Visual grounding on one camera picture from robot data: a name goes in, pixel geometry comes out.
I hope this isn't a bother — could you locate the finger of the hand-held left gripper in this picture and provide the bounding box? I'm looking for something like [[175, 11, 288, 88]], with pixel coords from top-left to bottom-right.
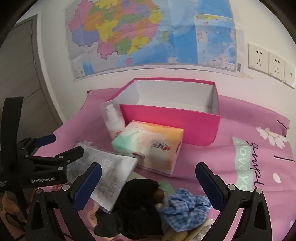
[[23, 146, 84, 172], [20, 134, 57, 158]]

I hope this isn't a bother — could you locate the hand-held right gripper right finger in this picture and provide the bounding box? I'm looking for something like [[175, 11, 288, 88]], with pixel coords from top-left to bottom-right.
[[195, 162, 273, 241]]

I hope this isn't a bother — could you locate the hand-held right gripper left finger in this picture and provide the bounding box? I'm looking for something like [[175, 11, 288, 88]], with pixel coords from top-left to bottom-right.
[[24, 162, 102, 241]]

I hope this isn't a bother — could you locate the blue gingham scrunchie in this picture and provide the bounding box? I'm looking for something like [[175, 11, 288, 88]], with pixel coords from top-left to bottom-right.
[[161, 188, 212, 232]]

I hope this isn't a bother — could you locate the black plush toy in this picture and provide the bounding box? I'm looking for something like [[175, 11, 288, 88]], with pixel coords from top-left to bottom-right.
[[94, 178, 170, 240]]

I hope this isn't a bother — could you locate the pink cardboard box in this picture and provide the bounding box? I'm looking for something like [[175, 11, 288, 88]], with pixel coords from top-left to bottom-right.
[[105, 78, 221, 146]]

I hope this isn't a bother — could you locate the person's left hand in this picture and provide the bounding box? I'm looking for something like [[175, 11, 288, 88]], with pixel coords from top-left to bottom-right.
[[0, 191, 20, 223]]

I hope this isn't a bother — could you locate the white plastic packet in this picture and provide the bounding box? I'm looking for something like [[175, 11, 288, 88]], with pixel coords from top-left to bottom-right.
[[66, 141, 138, 212]]

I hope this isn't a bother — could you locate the pink printed blanket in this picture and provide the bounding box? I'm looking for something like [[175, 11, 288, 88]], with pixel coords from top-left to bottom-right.
[[30, 89, 296, 241]]

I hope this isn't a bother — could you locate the small green packet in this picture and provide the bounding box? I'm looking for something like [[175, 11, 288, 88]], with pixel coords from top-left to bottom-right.
[[159, 180, 177, 195]]

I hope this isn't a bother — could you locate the clear packet with barcode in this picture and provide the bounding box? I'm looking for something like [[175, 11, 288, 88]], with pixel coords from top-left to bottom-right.
[[187, 219, 214, 241]]

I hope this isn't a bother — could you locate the white spray bottle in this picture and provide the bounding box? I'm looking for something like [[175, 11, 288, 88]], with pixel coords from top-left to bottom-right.
[[100, 101, 126, 140]]

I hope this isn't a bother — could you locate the large pastel tissue pack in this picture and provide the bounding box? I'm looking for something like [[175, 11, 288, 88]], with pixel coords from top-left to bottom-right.
[[112, 121, 184, 175]]

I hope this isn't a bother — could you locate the grey door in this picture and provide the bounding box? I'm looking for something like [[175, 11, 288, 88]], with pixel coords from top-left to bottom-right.
[[0, 14, 67, 139]]

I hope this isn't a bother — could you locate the colourful wall map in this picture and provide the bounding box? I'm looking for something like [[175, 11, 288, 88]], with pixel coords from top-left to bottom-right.
[[65, 0, 242, 81]]

